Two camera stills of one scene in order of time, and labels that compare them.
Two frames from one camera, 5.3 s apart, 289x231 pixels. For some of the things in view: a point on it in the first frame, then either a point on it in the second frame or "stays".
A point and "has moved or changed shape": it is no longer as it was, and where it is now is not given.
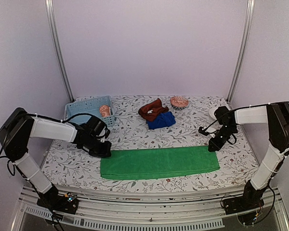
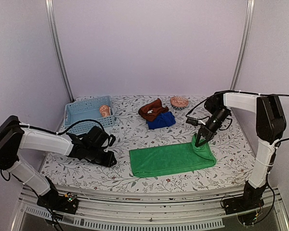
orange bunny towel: x=105 y=110 stays
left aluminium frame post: x=50 y=11 stays
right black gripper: x=218 y=145 -> x=207 y=132
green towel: x=144 y=162 has moved or changed shape
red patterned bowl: x=179 y=103 stays
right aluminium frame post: x=250 y=16 stays
